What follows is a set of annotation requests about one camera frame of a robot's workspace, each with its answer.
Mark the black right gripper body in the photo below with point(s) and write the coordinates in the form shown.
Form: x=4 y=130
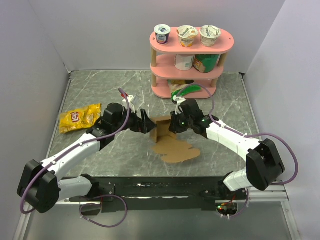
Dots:
x=180 y=123

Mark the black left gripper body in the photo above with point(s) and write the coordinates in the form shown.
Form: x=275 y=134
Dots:
x=133 y=124

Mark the brown cardboard paper box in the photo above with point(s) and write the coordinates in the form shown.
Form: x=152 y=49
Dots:
x=168 y=146

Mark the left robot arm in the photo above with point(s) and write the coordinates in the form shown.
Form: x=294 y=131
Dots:
x=42 y=184

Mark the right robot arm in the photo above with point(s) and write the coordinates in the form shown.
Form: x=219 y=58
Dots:
x=263 y=162

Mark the green white snack bag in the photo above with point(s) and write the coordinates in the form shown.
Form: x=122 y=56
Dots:
x=182 y=87

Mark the yellow Lays chip bag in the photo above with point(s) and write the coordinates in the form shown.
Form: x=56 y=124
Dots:
x=80 y=118

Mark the pink three-tier shelf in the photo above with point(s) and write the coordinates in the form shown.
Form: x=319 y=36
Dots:
x=173 y=63

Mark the white paper cup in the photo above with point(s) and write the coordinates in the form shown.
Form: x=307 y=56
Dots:
x=184 y=62

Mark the green snack canister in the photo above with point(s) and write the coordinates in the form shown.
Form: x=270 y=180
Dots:
x=205 y=63

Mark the orange Chobani yogurt cup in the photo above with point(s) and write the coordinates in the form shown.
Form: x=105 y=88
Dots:
x=186 y=35

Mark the white Chobani yogurt cup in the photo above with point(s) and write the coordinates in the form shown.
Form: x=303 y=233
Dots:
x=209 y=35

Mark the blue yogurt cup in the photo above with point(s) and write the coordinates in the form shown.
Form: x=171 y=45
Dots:
x=162 y=33

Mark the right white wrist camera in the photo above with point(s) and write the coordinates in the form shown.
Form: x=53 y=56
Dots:
x=178 y=100

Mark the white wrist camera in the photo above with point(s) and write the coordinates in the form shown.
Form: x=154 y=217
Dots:
x=129 y=101
x=178 y=100

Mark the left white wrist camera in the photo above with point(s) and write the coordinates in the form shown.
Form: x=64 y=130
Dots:
x=129 y=101

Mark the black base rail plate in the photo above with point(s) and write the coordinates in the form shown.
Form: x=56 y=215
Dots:
x=158 y=193

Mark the aluminium frame rail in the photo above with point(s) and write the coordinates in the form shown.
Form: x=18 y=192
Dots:
x=268 y=216

